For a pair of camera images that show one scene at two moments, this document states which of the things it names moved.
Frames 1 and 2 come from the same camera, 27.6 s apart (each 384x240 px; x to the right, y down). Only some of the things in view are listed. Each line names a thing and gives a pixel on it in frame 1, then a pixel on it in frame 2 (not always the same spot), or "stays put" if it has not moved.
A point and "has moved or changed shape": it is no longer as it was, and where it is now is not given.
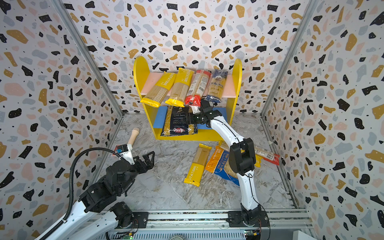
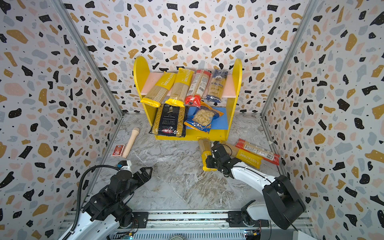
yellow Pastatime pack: (196, 173) -> (205, 146)
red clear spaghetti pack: (199, 87) stays put
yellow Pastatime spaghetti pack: (157, 94) stays put
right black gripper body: (204, 111) -> (217, 159)
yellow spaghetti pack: (181, 84) stays put
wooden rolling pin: (135, 132) stays put
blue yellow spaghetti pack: (217, 85) stays put
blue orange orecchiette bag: (218, 163) has moved or changed shape
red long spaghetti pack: (268, 156) stays put
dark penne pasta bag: (176, 122) has moved or changed shape
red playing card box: (115, 148) stays put
